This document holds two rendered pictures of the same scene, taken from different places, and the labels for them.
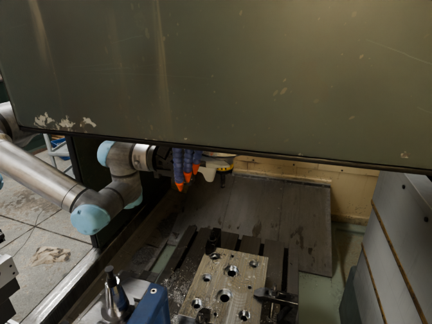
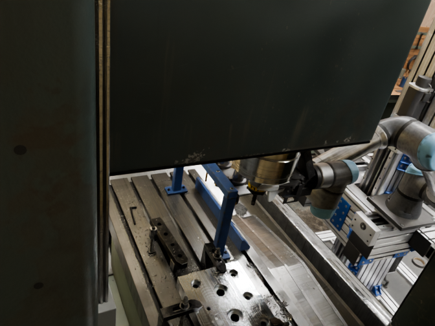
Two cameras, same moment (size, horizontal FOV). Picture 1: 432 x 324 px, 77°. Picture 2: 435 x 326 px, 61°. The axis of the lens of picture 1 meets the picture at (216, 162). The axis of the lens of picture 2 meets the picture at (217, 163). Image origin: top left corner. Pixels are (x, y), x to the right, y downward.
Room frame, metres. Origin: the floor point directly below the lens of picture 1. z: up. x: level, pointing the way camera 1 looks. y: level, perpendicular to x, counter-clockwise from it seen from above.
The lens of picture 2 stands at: (1.06, -0.69, 1.96)
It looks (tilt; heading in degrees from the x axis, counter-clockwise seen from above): 31 degrees down; 132
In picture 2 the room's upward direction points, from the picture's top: 11 degrees clockwise
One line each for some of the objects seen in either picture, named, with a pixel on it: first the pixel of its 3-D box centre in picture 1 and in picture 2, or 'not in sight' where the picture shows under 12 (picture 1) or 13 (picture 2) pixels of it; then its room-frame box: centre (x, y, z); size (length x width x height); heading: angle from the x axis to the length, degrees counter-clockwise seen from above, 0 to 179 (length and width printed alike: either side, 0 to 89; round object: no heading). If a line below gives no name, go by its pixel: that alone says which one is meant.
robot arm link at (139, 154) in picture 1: (146, 157); (317, 175); (0.65, 0.18, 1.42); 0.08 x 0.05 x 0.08; 165
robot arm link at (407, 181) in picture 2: not in sight; (419, 179); (0.75, 0.94, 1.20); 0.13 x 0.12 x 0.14; 163
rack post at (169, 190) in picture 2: not in sight; (178, 164); (-0.02, 0.24, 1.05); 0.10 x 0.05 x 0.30; 75
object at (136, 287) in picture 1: (133, 288); (244, 190); (0.41, 0.18, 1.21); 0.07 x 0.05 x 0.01; 75
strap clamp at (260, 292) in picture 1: (274, 302); (180, 314); (0.56, -0.18, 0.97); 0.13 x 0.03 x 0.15; 75
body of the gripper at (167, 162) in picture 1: (175, 162); (295, 181); (0.63, 0.11, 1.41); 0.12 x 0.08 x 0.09; 75
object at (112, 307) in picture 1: (115, 294); (239, 171); (0.36, 0.19, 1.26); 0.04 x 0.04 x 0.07
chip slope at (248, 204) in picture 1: (249, 222); not in sight; (1.24, -0.19, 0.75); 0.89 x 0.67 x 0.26; 75
